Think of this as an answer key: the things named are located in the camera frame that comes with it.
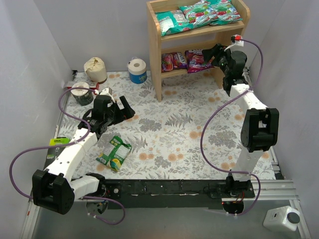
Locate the purple berries candy bag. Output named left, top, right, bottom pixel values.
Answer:
left=185, top=49, right=213, bottom=74
left=161, top=52, right=187, bottom=73

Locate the green snack bag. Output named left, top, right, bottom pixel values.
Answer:
left=96, top=135, right=132, bottom=172

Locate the teal mint candy bag front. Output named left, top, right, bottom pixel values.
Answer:
left=209, top=0, right=242, bottom=26

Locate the teal mint candy bag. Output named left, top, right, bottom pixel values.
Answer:
left=209, top=0, right=242, bottom=26
left=178, top=0, right=218, bottom=28

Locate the teal candy bag white back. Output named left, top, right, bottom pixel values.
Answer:
left=156, top=10, right=193, bottom=36

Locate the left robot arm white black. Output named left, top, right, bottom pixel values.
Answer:
left=32, top=95, right=135, bottom=215

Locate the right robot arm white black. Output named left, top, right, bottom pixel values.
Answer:
left=202, top=44, right=279, bottom=198

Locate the wooden two-tier shelf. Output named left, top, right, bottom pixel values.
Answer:
left=147, top=0, right=251, bottom=102

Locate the dark green wrapped tissue roll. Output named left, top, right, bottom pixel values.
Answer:
left=71, top=82, right=94, bottom=106

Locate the red and white small box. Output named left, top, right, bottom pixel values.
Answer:
left=63, top=81, right=99, bottom=90

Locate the blue wrapped tissue roll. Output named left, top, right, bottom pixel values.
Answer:
left=128, top=58, right=147, bottom=84

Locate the beige wrapped tissue roll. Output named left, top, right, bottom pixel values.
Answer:
left=84, top=57, right=107, bottom=83

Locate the green black razor box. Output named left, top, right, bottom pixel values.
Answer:
left=46, top=137, right=70, bottom=160

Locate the floral table mat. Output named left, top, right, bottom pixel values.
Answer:
left=73, top=71, right=244, bottom=180

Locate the white plastic jug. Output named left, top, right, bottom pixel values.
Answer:
left=263, top=206, right=301, bottom=232

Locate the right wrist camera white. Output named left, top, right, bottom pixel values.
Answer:
left=224, top=34, right=244, bottom=51

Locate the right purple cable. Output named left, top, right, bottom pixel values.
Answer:
left=200, top=38, right=264, bottom=216

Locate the purple cable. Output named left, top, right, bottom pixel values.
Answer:
left=200, top=38, right=264, bottom=216
left=9, top=87, right=126, bottom=226

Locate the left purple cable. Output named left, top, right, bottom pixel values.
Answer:
left=9, top=87, right=126, bottom=226

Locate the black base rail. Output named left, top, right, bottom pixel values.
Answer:
left=89, top=177, right=255, bottom=209

